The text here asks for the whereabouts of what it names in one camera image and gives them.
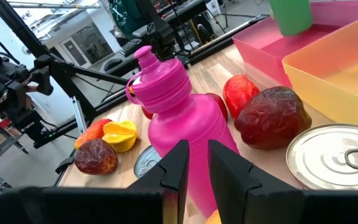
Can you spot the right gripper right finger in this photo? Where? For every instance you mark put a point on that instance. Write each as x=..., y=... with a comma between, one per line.
x=259, y=202

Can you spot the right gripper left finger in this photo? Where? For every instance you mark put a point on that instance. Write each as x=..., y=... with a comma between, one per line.
x=154, y=202

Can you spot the blue albacore tuna can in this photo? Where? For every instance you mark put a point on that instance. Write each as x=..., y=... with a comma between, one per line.
x=145, y=161

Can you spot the yellow plastic lemon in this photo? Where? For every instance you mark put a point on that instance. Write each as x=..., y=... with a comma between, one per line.
x=213, y=219

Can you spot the dark maroon plastic fruit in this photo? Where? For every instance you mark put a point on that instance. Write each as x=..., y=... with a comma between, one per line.
x=95, y=156
x=272, y=118

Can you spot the yellow plastic starfruit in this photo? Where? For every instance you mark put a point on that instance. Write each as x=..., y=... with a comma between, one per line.
x=120, y=135

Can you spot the pink plastic sports bottle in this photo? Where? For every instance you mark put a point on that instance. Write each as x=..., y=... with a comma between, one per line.
x=182, y=118

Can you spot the red orange plastic mango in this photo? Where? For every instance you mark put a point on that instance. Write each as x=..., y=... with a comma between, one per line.
x=90, y=132

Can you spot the small dark red plastic fruit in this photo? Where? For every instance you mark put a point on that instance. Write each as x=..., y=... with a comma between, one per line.
x=221, y=105

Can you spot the yellow orange plastic mango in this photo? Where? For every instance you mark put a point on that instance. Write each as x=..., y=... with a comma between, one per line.
x=131, y=90

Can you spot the white red label tuna can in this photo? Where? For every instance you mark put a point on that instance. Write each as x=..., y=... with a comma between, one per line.
x=322, y=155

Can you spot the yellow plastic tray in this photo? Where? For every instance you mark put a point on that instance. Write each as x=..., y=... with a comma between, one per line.
x=337, y=77

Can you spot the pink plastic tray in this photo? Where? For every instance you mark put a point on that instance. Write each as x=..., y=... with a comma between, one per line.
x=259, y=46

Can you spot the black keyboard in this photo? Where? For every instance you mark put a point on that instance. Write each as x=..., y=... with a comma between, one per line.
x=130, y=47

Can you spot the green plastic sports bottle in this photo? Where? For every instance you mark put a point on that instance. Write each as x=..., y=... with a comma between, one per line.
x=291, y=17

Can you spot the dark green printed banner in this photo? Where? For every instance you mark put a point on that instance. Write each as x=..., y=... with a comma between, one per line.
x=124, y=15

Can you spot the black aluminium table frame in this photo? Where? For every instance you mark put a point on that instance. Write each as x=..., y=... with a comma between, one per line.
x=63, y=88

